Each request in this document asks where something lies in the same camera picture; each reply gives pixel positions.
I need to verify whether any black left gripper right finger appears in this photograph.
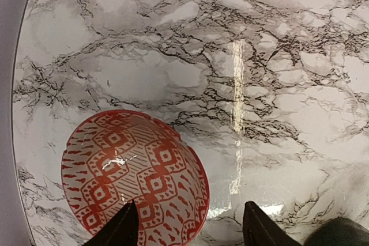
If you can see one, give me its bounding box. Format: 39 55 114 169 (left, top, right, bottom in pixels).
243 201 301 246

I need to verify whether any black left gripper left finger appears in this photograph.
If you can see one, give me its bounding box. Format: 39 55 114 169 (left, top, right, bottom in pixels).
86 201 139 246

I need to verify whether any dark blue mug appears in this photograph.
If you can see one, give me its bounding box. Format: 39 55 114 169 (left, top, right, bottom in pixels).
304 218 369 246

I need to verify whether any red white patterned bowl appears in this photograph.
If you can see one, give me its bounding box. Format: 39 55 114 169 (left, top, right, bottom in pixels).
61 110 210 245

